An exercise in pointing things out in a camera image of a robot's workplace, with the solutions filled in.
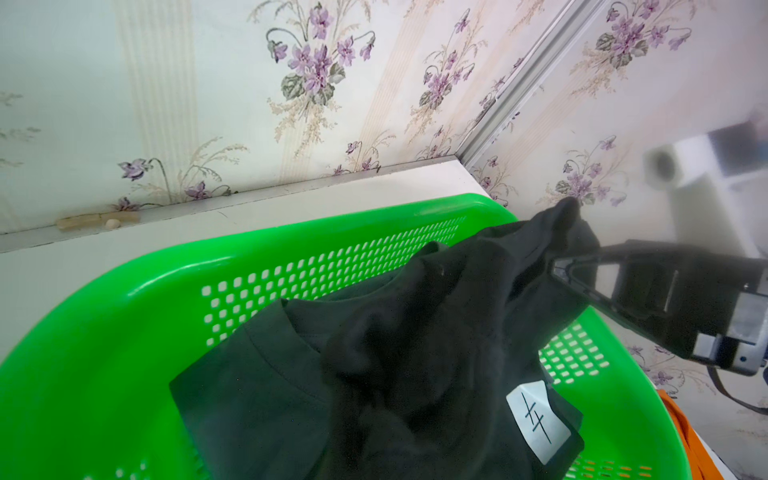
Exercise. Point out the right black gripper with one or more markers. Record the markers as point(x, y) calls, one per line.
point(700, 306)

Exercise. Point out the orange t-shirt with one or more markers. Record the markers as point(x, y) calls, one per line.
point(701, 464)

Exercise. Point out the black t-shirt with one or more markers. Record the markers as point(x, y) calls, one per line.
point(430, 371)

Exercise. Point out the green plastic basket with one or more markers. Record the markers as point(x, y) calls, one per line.
point(85, 395)

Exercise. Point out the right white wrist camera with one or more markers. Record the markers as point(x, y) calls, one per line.
point(716, 185)

